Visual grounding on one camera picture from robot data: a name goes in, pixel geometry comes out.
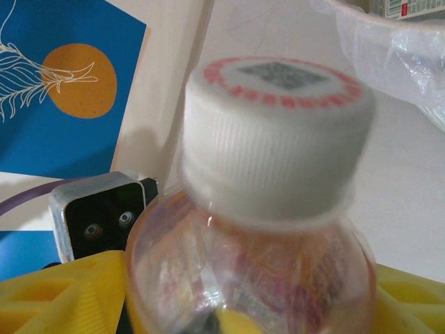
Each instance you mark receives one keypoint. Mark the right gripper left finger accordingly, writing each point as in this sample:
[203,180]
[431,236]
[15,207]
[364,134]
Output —
[52,302]

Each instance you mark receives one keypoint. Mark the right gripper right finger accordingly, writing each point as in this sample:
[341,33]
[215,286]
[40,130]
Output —
[413,306]

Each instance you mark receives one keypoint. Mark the red yellow label bottle white cap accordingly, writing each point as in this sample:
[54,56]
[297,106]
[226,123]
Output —
[278,139]

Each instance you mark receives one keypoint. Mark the translucent plastic bin liner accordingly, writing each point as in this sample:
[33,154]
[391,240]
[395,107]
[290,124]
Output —
[410,69]

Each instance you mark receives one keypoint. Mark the cream round waste bin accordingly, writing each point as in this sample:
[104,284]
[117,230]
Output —
[431,23]

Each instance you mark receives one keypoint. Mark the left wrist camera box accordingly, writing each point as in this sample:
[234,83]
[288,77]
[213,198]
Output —
[104,215]

